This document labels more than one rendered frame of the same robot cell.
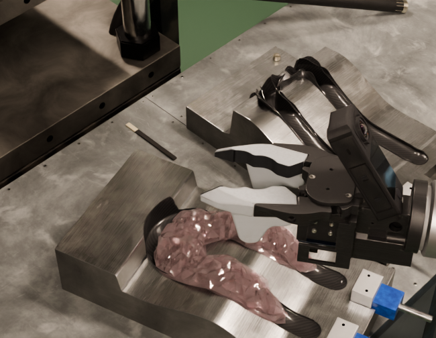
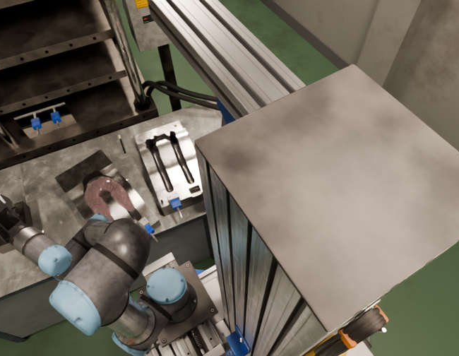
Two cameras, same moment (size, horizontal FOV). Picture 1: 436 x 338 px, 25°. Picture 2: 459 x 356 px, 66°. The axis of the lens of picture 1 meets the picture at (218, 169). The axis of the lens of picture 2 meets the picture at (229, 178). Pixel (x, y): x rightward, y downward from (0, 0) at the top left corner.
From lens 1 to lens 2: 1.04 m
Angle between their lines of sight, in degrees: 18
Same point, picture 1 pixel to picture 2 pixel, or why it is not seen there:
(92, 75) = (121, 112)
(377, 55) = not seen: hidden behind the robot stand
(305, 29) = (201, 114)
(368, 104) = (188, 155)
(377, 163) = (2, 217)
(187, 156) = (130, 153)
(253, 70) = (164, 128)
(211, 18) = not seen: hidden behind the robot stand
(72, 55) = (120, 102)
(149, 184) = (96, 163)
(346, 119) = not seen: outside the picture
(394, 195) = (9, 228)
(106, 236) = (71, 178)
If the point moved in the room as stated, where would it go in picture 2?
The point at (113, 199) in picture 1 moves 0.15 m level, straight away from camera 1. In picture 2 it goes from (82, 165) to (94, 142)
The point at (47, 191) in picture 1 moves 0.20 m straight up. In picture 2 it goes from (80, 152) to (65, 128)
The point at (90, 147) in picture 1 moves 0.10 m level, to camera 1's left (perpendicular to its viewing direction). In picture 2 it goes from (102, 140) to (87, 135)
